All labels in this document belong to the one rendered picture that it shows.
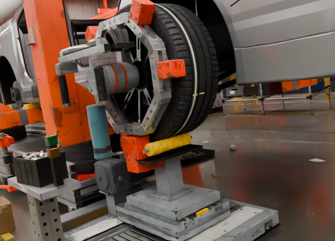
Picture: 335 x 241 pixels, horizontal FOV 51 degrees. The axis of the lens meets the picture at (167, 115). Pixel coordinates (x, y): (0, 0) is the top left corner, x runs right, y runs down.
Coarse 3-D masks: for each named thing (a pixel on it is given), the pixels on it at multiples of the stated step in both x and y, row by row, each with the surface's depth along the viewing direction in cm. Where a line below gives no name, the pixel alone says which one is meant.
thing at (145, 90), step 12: (132, 36) 182; (132, 48) 172; (144, 48) 195; (132, 60) 171; (144, 60) 165; (144, 84) 174; (120, 96) 188; (132, 96) 177; (144, 96) 196; (120, 108) 183; (132, 108) 187; (144, 108) 190; (132, 120) 177
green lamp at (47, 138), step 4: (44, 136) 138; (48, 136) 136; (52, 136) 137; (56, 136) 138; (48, 140) 136; (52, 140) 137; (56, 140) 138; (48, 144) 137; (52, 144) 137; (56, 144) 139
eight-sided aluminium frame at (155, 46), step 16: (128, 16) 149; (144, 32) 144; (160, 48) 143; (160, 80) 143; (96, 96) 182; (160, 96) 143; (112, 112) 181; (160, 112) 152; (128, 128) 165; (144, 128) 155
